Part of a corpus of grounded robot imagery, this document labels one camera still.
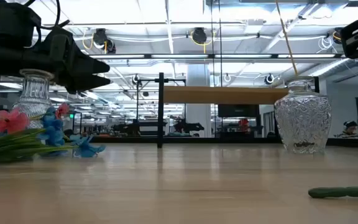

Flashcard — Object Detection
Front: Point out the blue artificial flower bunch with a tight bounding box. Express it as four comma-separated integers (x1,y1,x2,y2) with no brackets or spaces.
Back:
37,107,107,159

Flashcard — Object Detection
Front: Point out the black table border strip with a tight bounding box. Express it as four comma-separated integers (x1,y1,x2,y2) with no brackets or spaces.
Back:
90,136,358,149

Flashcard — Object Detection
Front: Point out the yellow hanging cable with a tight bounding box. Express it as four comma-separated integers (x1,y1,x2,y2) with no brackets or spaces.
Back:
274,0,299,77

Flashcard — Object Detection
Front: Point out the black wall monitor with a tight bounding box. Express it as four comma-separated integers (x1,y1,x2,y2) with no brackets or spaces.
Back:
218,104,260,118

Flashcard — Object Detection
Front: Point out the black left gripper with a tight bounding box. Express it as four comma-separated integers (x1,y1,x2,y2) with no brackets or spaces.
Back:
0,26,112,95

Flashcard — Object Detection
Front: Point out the red artificial flower bunch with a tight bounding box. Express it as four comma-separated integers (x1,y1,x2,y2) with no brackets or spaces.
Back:
308,185,358,199

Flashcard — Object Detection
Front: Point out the round cut glass vase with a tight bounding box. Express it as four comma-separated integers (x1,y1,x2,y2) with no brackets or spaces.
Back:
273,76,333,155

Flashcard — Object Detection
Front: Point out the pink artificial flower bunch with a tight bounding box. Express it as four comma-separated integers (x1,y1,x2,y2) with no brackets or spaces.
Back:
0,83,71,166

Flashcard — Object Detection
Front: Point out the black background workstation frame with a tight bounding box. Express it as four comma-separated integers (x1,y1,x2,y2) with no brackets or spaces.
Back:
136,78,186,138

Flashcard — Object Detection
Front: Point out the large black ceiling cable reel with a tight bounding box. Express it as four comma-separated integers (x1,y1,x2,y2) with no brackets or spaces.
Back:
333,27,345,44
92,27,117,54
192,27,208,45

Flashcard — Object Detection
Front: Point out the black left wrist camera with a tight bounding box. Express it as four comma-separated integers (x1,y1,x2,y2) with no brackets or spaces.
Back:
0,2,42,48

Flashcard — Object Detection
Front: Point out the person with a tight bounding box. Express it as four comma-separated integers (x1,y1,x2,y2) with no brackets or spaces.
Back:
336,120,358,139

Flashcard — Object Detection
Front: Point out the wooden shelf with black legs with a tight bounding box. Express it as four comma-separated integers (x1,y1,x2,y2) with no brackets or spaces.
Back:
157,72,320,149

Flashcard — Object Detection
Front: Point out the tall ribbed glass vase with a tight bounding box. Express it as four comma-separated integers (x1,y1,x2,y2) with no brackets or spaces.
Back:
12,68,55,130

